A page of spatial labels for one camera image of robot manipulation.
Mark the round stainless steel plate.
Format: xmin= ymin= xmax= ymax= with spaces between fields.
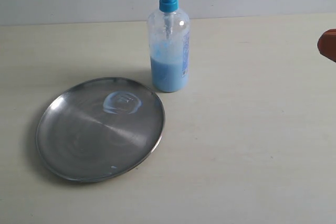
xmin=35 ymin=77 xmax=165 ymax=183

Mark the blue pump soap bottle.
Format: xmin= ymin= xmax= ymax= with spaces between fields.
xmin=146 ymin=0 xmax=190 ymax=92

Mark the blue soap blob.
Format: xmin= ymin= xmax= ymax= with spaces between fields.
xmin=102 ymin=91 xmax=142 ymax=114

